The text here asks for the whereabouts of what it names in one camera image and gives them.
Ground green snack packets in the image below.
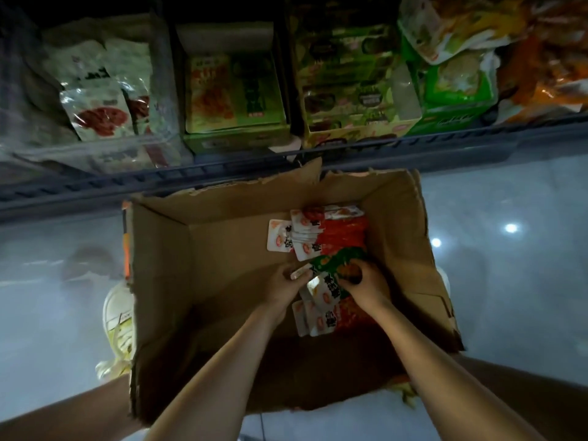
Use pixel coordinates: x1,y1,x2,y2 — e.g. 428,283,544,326
401,45,502,134

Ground small white orange snack packet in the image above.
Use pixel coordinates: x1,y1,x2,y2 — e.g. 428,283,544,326
266,218,295,254

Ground person's right hand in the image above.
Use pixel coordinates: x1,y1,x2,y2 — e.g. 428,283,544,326
338,260,394,318

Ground clear plastic tray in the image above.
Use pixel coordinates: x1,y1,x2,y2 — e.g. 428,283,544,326
18,13,196,175

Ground person's right leg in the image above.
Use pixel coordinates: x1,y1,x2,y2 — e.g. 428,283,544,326
454,353,588,441

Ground pile of orange yellow packets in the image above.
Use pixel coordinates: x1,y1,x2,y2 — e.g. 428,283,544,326
398,0,588,123

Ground green konjac packets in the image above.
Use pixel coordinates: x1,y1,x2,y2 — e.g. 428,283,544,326
292,247,371,304

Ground grey metal store shelf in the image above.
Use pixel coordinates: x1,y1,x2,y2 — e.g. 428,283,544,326
0,0,588,221

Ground pile of snack packets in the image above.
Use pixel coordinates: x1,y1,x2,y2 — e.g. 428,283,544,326
266,203,380,338

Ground person's leg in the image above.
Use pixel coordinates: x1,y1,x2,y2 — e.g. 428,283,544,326
454,353,588,441
0,374,148,441

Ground brown cardboard box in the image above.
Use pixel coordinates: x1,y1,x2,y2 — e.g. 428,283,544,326
122,159,465,426

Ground person's left shoe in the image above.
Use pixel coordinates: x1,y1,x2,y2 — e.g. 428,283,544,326
96,282,137,380

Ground person's right forearm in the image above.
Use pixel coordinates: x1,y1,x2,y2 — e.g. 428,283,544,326
367,306,545,441

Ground person's left leg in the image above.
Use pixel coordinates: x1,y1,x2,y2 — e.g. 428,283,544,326
0,374,148,441

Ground person's left forearm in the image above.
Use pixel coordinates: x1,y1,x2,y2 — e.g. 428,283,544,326
147,307,290,441

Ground green orange display carton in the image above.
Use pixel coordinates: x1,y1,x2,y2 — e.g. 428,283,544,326
175,23,295,154

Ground person's left hand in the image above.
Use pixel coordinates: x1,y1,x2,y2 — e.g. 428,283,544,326
257,262,315,320

